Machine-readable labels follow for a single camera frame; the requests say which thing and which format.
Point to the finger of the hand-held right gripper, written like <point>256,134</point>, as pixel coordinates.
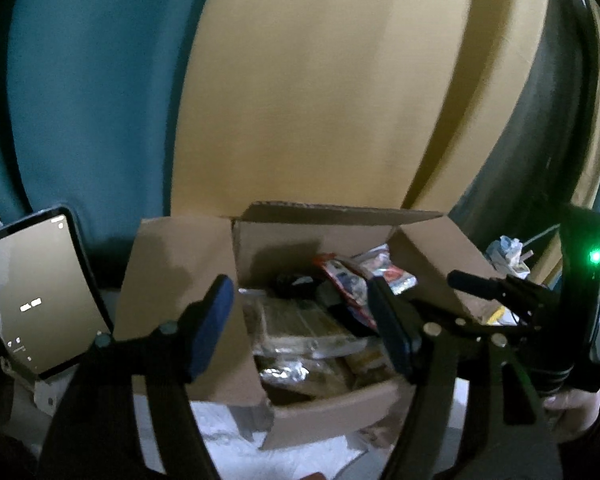
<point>460,321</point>
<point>480,282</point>

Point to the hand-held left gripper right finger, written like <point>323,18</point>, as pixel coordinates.
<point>390,330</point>

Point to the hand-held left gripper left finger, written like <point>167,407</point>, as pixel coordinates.
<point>212,325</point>

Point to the brown kraft snack packet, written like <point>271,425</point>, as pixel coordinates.
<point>355,366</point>

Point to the blue white snack packet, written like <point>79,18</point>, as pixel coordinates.
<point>395,277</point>

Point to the red snack packet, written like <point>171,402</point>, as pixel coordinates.
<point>347,285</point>

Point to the cardboard box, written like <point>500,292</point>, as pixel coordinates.
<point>180,260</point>

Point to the silver foil snack packet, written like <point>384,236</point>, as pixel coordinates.
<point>282,375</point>

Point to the clear bag of pastries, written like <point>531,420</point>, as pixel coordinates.
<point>300,325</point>

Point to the black snack packet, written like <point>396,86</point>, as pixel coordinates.
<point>297,285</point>

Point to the person's right hand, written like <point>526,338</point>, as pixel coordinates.
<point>575,412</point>

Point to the crumpled white plastic bag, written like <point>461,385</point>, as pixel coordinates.
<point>505,250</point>

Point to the dark window pane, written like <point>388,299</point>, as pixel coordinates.
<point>540,135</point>

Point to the tablet computer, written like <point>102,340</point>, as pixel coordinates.
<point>40,285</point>

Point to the white tablet stand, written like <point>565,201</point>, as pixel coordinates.
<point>45,391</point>

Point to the teal curtain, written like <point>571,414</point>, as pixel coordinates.
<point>90,110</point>

